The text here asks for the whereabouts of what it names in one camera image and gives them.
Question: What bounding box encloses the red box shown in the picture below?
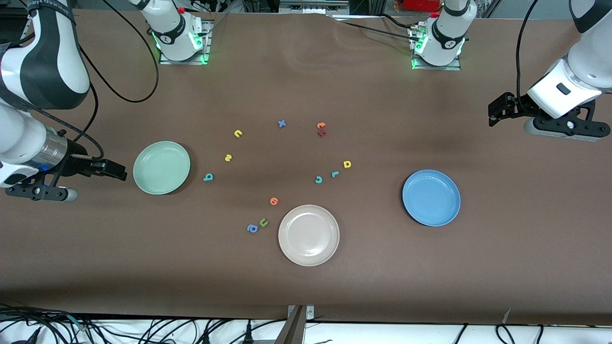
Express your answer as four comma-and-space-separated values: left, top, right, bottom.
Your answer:
403, 0, 443, 12

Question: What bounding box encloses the blue plate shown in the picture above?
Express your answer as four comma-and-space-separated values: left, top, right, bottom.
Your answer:
402, 170, 461, 227

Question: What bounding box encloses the aluminium profile bar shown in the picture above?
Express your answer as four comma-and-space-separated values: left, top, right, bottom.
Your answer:
275, 305, 307, 344

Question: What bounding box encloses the thin black cable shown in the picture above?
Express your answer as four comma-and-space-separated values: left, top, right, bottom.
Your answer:
335, 18, 421, 41
378, 12, 416, 29

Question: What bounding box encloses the beige plate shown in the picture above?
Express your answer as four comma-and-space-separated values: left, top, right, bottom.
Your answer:
278, 204, 340, 267

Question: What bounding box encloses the aluminium frame beam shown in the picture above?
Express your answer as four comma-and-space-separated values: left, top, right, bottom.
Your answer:
279, 0, 350, 15

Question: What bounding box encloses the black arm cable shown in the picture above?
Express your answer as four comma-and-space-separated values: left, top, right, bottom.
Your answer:
514, 0, 541, 113
29, 0, 161, 161

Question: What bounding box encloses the green plate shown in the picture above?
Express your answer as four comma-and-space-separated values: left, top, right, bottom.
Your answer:
133, 140, 191, 195

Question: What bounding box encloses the brown table cover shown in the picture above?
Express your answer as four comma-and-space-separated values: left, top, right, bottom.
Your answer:
0, 10, 612, 325

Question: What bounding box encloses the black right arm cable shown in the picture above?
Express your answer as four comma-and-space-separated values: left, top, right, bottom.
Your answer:
29, 0, 161, 161

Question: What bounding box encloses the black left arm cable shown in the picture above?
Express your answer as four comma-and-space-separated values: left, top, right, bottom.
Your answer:
514, 0, 541, 113

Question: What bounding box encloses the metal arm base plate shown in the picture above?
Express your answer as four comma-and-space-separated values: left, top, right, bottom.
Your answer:
159, 19, 213, 65
410, 24, 462, 71

